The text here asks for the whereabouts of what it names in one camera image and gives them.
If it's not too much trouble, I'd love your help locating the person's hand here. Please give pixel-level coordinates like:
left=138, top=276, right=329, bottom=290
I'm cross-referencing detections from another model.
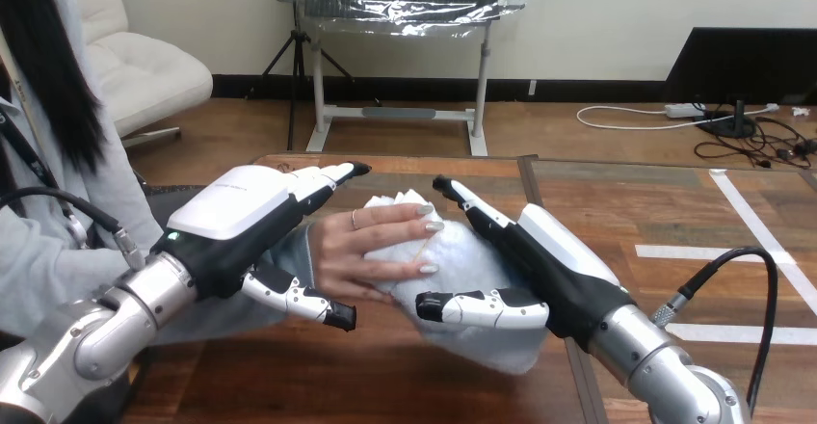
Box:
left=308, top=201, right=446, bottom=303

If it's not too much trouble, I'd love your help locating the white power strip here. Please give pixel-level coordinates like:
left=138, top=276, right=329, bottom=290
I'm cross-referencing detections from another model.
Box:
left=663, top=102, right=707, bottom=119

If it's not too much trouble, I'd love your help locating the black cable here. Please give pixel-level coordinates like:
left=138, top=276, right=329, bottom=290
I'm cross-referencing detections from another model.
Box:
left=649, top=247, right=780, bottom=416
left=0, top=186, right=146, bottom=273

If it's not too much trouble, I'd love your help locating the black tripod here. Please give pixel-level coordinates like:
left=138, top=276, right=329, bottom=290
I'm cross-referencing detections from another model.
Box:
left=260, top=0, right=356, bottom=152

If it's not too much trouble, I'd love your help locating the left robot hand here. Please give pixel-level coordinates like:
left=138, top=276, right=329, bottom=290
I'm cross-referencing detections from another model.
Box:
left=151, top=161, right=374, bottom=333

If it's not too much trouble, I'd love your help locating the white cushioned chair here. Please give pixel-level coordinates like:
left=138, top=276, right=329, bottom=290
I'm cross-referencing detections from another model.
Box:
left=60, top=0, right=215, bottom=149

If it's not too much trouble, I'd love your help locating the white cable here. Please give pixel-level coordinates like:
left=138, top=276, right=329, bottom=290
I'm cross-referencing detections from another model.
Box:
left=575, top=102, right=781, bottom=133

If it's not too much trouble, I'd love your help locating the person's body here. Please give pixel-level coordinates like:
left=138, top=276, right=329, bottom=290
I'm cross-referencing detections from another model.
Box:
left=0, top=0, right=165, bottom=340

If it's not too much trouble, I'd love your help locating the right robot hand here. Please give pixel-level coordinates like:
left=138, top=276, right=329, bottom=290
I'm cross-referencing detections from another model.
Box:
left=415, top=174, right=637, bottom=354

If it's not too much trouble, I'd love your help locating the white desk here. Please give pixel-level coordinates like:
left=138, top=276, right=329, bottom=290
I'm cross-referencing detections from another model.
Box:
left=273, top=0, right=532, bottom=158

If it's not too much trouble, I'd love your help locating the tangle of cables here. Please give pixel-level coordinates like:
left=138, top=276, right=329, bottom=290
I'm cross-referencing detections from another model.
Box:
left=692, top=104, right=817, bottom=171

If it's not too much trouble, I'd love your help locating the white towel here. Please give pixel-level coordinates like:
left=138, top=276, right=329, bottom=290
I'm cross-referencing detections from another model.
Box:
left=362, top=188, right=551, bottom=377

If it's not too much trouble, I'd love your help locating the dark screen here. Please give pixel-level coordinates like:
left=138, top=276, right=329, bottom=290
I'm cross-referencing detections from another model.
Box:
left=662, top=26, right=817, bottom=140

